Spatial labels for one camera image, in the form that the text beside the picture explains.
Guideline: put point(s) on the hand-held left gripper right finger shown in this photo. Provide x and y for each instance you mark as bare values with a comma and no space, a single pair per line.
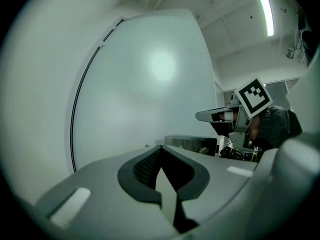
220,174

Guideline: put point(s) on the white plastic bracket clip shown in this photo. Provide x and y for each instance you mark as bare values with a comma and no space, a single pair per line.
102,44
115,28

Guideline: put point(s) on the black chair parts with yellow ties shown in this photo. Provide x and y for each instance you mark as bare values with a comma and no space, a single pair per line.
240,154

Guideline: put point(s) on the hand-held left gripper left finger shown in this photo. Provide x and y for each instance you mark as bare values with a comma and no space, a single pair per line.
100,184

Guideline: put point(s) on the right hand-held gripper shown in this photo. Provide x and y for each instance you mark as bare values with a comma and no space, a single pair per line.
253,97

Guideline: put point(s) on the small white wall box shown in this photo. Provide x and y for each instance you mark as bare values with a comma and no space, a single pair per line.
290,53

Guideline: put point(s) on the window blinds partition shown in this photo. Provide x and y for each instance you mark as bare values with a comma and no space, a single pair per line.
292,84

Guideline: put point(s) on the ceiling strip light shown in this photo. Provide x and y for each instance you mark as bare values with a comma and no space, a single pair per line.
266,14

